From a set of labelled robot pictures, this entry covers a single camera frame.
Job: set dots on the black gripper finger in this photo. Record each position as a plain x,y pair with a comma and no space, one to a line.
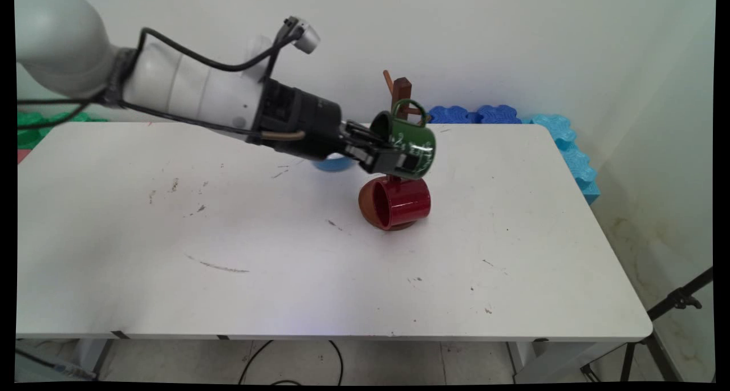
365,133
388,162

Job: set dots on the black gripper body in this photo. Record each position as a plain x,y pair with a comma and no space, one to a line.
302,120

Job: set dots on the green enamel mug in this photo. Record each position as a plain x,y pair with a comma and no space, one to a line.
419,137

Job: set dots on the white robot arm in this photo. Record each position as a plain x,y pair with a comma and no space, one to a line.
177,86

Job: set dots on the red enamel mug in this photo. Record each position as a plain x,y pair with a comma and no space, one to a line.
402,203

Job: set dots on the blue white bowl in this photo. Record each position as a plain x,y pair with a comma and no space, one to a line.
333,164

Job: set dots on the wooden mug tree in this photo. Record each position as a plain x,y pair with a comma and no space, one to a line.
402,92

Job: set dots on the dark blue foam mat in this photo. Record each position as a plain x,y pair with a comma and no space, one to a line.
473,115

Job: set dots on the light blue foam mat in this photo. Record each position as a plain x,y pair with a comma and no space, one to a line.
573,154

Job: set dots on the green foam mat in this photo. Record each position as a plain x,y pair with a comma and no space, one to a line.
34,131

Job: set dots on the pink foam mat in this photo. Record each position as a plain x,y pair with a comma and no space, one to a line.
23,154

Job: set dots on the metal table leg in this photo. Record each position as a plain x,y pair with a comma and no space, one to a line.
102,357

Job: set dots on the black tripod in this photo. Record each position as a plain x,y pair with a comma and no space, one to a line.
667,308

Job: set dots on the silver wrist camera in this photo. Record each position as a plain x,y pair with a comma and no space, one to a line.
305,36

